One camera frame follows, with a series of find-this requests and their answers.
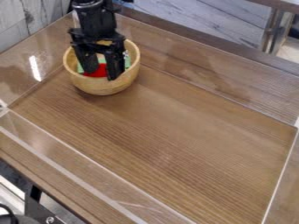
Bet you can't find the clear acrylic tray wall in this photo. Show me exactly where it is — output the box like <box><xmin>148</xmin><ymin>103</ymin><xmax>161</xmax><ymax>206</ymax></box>
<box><xmin>0</xmin><ymin>105</ymin><xmax>195</xmax><ymax>224</ymax></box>

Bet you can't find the metal table leg background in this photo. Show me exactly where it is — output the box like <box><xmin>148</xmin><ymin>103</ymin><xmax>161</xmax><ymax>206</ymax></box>
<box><xmin>262</xmin><ymin>9</ymin><xmax>295</xmax><ymax>55</ymax></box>

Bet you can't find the black cable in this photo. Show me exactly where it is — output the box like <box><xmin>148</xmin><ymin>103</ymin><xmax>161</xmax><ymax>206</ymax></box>
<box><xmin>0</xmin><ymin>203</ymin><xmax>19</xmax><ymax>224</ymax></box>

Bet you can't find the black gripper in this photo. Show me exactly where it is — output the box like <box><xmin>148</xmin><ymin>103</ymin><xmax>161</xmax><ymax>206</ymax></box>
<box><xmin>68</xmin><ymin>28</ymin><xmax>126</xmax><ymax>81</ymax></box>

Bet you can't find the red round fruit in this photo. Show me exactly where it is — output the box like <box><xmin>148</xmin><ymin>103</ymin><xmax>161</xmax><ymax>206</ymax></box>
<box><xmin>83</xmin><ymin>63</ymin><xmax>108</xmax><ymax>78</ymax></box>

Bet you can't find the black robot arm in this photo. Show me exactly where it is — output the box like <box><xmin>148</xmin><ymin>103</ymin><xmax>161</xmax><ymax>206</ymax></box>
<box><xmin>68</xmin><ymin>0</ymin><xmax>126</xmax><ymax>81</ymax></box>

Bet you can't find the wooden bowl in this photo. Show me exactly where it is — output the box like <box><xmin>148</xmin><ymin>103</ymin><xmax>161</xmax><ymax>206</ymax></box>
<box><xmin>63</xmin><ymin>39</ymin><xmax>140</xmax><ymax>95</ymax></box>

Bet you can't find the green sponge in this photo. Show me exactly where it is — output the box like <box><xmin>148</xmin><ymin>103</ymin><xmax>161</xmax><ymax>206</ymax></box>
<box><xmin>78</xmin><ymin>55</ymin><xmax>131</xmax><ymax>74</ymax></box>

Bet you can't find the black table leg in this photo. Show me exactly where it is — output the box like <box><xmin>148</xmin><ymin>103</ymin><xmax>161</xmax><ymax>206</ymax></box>
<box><xmin>24</xmin><ymin>185</ymin><xmax>66</xmax><ymax>224</ymax></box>

